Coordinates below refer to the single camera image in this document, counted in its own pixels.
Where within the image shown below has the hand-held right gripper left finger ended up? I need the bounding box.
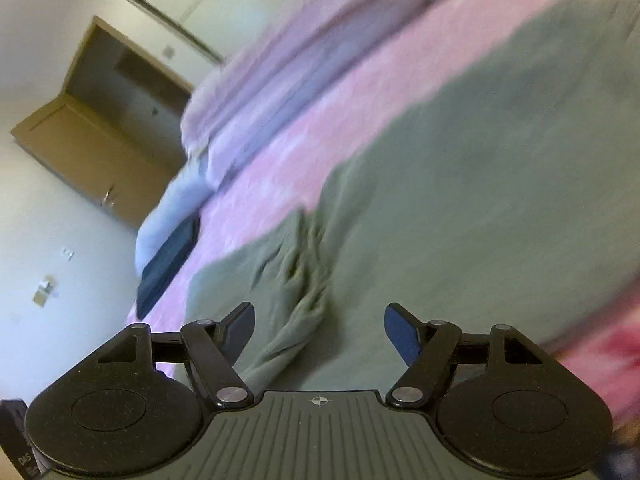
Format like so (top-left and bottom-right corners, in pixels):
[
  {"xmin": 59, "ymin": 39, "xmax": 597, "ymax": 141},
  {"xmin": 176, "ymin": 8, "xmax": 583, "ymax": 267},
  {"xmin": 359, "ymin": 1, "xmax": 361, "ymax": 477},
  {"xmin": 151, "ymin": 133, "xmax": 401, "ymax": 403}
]
[{"xmin": 95, "ymin": 301, "xmax": 257, "ymax": 409}]

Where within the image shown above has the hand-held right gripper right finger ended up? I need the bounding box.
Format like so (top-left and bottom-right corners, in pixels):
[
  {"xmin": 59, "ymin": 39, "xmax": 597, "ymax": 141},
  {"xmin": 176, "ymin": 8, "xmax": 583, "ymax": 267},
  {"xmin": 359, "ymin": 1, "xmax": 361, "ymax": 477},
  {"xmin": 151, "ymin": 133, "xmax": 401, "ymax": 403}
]
[{"xmin": 383, "ymin": 301, "xmax": 547, "ymax": 409}]

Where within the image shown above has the striped pale pillow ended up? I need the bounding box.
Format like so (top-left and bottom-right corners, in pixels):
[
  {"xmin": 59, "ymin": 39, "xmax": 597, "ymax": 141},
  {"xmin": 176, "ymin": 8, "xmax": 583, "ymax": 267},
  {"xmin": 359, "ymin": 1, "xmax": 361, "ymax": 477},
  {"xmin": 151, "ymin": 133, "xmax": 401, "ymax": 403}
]
[{"xmin": 135, "ymin": 157, "xmax": 218, "ymax": 281}]

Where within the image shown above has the pink rose-print blanket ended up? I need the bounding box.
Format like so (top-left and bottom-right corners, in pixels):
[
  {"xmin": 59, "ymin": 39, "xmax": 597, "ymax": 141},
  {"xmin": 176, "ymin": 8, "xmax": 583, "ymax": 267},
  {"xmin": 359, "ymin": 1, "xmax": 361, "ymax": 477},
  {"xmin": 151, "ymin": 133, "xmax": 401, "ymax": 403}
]
[{"xmin": 125, "ymin": 0, "xmax": 640, "ymax": 431}]

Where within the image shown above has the wooden door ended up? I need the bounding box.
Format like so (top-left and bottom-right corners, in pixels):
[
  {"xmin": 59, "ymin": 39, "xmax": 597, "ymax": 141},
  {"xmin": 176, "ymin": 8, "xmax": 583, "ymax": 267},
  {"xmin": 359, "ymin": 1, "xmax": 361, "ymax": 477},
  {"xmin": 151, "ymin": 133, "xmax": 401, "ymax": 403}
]
[{"xmin": 10, "ymin": 94, "xmax": 190, "ymax": 229}]

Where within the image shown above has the grey-purple pillow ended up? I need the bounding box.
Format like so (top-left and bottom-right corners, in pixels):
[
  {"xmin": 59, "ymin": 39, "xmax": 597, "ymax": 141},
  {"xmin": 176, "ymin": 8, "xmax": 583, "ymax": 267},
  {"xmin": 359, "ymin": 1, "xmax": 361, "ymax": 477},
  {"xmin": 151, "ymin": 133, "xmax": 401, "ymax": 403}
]
[{"xmin": 220, "ymin": 7, "xmax": 421, "ymax": 186}]

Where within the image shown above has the lilac pillow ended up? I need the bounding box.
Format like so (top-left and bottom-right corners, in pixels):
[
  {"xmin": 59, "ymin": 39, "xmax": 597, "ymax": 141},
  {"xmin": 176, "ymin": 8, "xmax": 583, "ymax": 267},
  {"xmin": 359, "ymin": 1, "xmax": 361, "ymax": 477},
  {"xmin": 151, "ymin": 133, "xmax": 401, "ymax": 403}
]
[{"xmin": 179, "ymin": 0, "xmax": 401, "ymax": 176}]

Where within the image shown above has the white wardrobe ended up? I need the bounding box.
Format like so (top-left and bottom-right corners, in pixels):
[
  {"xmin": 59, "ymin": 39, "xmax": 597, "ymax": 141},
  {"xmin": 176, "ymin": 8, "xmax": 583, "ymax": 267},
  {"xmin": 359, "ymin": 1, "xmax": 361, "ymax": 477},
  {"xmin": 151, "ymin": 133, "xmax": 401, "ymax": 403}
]
[{"xmin": 82, "ymin": 0, "xmax": 313, "ymax": 63}]

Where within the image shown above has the wooden door frame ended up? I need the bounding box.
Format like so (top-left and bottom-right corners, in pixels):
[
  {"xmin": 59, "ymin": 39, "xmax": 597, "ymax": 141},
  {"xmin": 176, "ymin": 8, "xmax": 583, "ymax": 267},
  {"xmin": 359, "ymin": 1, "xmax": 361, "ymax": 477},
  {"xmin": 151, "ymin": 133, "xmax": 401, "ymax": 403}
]
[{"xmin": 62, "ymin": 15, "xmax": 195, "ymax": 108}]

